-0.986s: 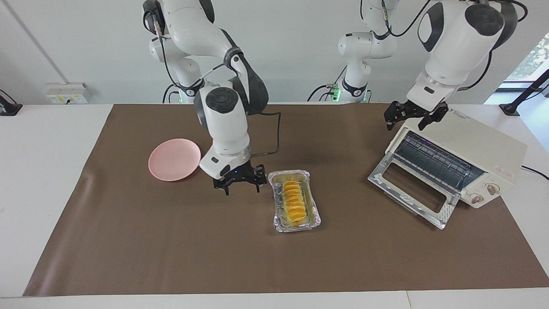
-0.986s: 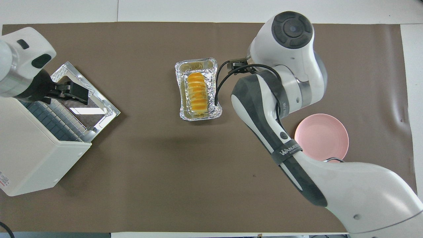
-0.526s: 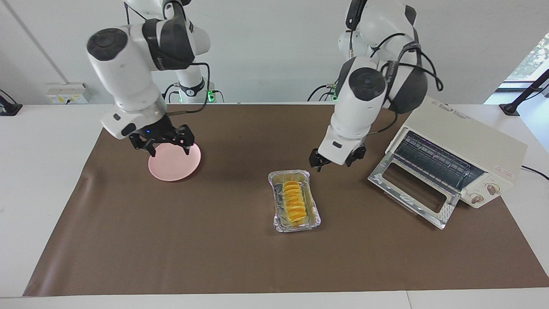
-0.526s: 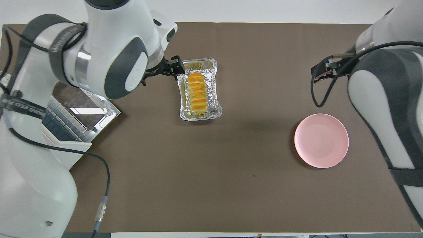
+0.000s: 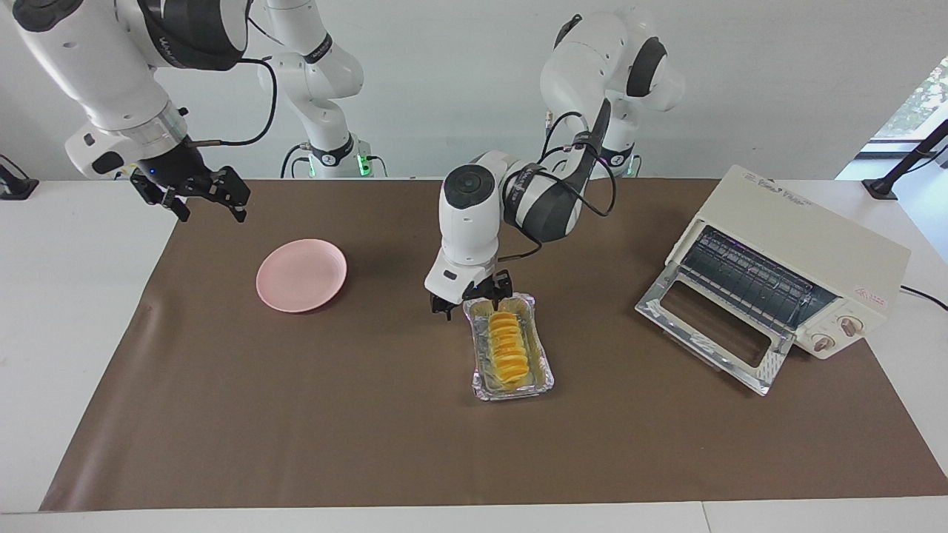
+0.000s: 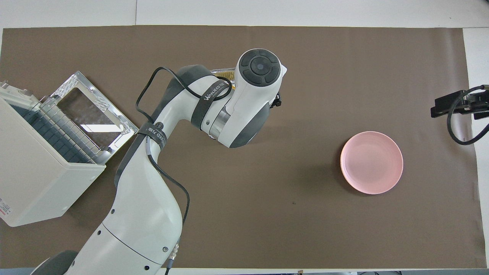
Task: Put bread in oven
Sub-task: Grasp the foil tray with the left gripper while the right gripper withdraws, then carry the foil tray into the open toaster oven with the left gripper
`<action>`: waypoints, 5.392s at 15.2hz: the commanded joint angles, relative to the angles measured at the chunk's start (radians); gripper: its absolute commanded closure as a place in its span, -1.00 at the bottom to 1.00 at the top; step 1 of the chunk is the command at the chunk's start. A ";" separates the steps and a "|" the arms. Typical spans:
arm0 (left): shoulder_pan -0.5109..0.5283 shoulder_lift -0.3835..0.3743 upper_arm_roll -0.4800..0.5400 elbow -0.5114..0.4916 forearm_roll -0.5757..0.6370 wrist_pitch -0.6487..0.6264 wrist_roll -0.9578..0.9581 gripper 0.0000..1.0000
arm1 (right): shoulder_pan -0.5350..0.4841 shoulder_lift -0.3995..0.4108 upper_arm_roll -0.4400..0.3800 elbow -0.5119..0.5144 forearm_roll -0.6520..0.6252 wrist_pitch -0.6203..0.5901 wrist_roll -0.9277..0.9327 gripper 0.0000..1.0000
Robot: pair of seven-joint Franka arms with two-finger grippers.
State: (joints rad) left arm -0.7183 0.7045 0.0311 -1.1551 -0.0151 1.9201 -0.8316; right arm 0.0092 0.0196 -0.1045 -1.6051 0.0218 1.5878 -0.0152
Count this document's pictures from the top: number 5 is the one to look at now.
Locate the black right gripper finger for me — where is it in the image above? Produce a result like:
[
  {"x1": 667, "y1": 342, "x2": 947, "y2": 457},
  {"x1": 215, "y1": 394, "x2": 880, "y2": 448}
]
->
[
  {"x1": 152, "y1": 185, "x2": 192, "y2": 222},
  {"x1": 211, "y1": 167, "x2": 249, "y2": 223}
]

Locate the sliced yellow bread loaf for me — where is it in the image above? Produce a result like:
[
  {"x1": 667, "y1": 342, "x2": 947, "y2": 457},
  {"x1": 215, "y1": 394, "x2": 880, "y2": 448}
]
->
[{"x1": 485, "y1": 311, "x2": 532, "y2": 386}]

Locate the aluminium foil tray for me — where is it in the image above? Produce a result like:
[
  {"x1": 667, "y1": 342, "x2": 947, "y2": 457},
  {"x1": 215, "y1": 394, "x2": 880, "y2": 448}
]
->
[{"x1": 463, "y1": 292, "x2": 555, "y2": 402}]

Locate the cream toaster oven body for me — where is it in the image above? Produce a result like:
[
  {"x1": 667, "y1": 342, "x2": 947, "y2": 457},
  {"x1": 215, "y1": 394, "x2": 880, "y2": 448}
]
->
[{"x1": 665, "y1": 164, "x2": 912, "y2": 361}]

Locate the pink round plate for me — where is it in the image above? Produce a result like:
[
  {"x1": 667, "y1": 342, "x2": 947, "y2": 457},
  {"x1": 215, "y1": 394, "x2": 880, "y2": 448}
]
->
[{"x1": 256, "y1": 238, "x2": 348, "y2": 313}]

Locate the black short table clamp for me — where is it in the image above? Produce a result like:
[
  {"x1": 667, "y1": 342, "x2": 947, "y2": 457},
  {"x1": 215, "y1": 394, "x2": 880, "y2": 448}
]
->
[{"x1": 0, "y1": 154, "x2": 39, "y2": 201}]

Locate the brown paper table mat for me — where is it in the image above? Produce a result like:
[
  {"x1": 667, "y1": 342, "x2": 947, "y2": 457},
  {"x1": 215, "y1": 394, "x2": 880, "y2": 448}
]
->
[{"x1": 39, "y1": 178, "x2": 948, "y2": 513}]

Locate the black slanted stand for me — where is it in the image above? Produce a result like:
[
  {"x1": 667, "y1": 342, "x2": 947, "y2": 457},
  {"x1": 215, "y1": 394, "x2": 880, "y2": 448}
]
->
[{"x1": 863, "y1": 118, "x2": 948, "y2": 201}]

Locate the window with greenery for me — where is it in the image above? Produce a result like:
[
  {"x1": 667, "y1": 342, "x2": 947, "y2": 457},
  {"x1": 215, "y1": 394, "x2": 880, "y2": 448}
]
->
[{"x1": 863, "y1": 58, "x2": 948, "y2": 156}]

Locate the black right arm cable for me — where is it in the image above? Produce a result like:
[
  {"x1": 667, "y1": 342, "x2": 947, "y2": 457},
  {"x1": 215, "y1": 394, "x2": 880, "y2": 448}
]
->
[{"x1": 189, "y1": 58, "x2": 278, "y2": 147}]

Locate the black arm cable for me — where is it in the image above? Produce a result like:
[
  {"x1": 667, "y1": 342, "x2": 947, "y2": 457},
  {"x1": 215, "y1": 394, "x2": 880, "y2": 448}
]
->
[
  {"x1": 511, "y1": 111, "x2": 615, "y2": 261},
  {"x1": 189, "y1": 58, "x2": 278, "y2": 147}
]

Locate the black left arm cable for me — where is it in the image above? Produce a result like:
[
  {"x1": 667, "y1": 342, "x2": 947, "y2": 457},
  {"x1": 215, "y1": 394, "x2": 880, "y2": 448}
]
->
[{"x1": 511, "y1": 111, "x2": 615, "y2": 261}]

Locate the glass oven door, metal frame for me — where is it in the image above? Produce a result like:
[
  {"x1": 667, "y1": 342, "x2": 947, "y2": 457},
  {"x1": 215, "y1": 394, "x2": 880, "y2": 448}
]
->
[{"x1": 635, "y1": 263, "x2": 795, "y2": 397}]

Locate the oven wire rack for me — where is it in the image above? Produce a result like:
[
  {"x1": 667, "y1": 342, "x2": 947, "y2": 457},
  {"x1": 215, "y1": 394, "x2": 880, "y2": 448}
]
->
[{"x1": 681, "y1": 226, "x2": 838, "y2": 330}]

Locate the black oven power cord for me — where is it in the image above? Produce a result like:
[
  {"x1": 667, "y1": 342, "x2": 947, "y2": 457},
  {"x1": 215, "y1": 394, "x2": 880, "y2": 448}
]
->
[{"x1": 900, "y1": 285, "x2": 948, "y2": 312}]

